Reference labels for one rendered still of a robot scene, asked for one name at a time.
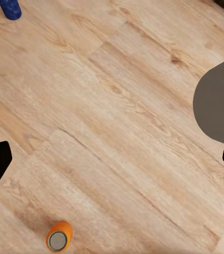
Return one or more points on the can of soda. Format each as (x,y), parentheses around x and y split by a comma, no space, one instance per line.
(59,237)
(11,9)

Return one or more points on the trash can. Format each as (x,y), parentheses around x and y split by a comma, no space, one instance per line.
(208,103)

